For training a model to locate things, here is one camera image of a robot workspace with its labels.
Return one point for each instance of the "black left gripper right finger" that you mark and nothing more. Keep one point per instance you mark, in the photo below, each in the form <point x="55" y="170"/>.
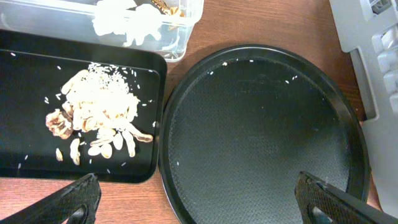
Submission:
<point x="320" y="202"/>

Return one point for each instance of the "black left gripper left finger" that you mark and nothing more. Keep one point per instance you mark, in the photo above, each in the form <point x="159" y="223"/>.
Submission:
<point x="75" y="203"/>

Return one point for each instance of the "peanut shells and rice scraps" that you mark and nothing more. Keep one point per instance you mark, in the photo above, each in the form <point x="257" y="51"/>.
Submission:
<point x="98" y="119"/>

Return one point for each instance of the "white paper napkin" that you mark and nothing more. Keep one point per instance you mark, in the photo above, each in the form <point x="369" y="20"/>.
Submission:
<point x="125" y="17"/>

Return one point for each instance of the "grey dishwasher rack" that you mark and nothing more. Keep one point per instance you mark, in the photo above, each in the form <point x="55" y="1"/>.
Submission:
<point x="367" y="30"/>

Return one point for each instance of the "clear plastic waste bin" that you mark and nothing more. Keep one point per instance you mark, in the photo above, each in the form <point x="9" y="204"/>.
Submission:
<point x="163" y="27"/>

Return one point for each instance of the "black rectangular tray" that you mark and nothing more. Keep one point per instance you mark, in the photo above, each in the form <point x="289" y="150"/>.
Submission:
<point x="33" y="71"/>

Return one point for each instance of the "round black tray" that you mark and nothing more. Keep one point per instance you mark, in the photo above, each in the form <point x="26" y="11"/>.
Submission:
<point x="242" y="125"/>

